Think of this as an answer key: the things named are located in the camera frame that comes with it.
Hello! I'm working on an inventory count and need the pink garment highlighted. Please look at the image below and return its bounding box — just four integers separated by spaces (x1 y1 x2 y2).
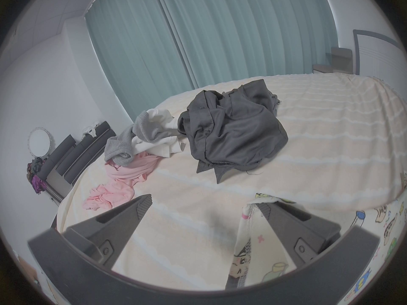
82 153 161 211

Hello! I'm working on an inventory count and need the bed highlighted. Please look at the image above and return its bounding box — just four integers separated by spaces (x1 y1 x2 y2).
51 29 407 293

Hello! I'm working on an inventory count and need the round white mirror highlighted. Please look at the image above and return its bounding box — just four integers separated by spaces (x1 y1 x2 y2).
28 127 52 157

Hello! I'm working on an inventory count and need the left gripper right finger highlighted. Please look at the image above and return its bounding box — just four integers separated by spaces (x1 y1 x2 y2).
258 201 341 270

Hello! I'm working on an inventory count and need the black garment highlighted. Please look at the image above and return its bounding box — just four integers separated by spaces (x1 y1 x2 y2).
177 79 288 184

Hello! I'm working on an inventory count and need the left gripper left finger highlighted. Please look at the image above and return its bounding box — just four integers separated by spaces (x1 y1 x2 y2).
63 194 153 270

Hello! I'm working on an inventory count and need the white crumpled cloth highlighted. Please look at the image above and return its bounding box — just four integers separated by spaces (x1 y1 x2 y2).
82 123 102 138

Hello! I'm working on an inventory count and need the pile of clothes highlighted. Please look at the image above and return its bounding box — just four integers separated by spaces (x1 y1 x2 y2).
26 157 48 194

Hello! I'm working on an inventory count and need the white garment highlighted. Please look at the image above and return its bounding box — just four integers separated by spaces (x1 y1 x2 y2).
130 108 186 158

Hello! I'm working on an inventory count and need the dark grey chest of drawers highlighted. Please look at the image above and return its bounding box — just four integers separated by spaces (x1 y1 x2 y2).
45 121 117 206

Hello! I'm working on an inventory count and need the white printed pyjama top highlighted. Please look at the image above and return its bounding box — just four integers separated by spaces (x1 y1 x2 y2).
225 170 407 302

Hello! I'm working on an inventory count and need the blue-green curtain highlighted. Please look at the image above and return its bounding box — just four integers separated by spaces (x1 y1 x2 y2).
85 0 198 125
151 0 338 90

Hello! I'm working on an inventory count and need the grey bedside table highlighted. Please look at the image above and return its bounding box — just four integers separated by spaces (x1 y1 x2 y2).
312 47 353 74

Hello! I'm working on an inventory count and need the grey garment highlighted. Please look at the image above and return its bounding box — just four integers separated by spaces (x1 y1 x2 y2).
104 110 178 168

